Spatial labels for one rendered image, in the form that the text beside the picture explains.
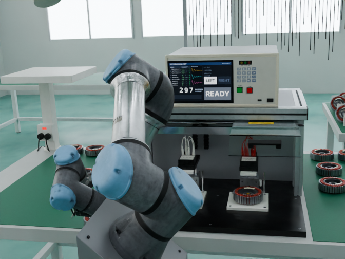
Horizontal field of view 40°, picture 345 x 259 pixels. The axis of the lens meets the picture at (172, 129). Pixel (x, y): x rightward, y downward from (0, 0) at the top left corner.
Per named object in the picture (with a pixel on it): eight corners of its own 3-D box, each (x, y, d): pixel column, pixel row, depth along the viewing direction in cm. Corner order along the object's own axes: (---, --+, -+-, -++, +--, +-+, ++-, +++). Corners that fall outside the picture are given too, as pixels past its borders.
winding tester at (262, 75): (278, 107, 184) (279, 53, 179) (167, 107, 192) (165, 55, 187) (276, 89, 221) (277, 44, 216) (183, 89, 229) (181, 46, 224)
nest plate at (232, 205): (268, 211, 174) (268, 208, 174) (226, 209, 177) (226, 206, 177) (268, 196, 188) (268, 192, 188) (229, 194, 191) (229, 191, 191)
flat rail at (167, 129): (299, 135, 182) (299, 127, 181) (140, 133, 194) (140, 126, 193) (299, 134, 183) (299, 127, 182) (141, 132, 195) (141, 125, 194)
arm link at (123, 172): (170, 197, 107) (163, 63, 148) (115, 168, 100) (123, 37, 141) (137, 225, 112) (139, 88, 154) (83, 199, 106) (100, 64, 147)
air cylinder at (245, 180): (258, 191, 193) (258, 178, 192) (240, 190, 195) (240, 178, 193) (259, 186, 198) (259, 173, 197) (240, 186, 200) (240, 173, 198)
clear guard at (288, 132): (301, 157, 159) (302, 140, 157) (228, 155, 163) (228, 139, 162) (295, 131, 189) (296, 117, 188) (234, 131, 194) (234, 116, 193)
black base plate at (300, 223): (306, 237, 159) (306, 231, 158) (120, 228, 171) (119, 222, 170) (298, 185, 203) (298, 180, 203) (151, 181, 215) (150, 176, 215)
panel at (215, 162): (300, 181, 202) (302, 111, 195) (148, 176, 215) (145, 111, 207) (300, 180, 203) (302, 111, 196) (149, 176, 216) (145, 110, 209)
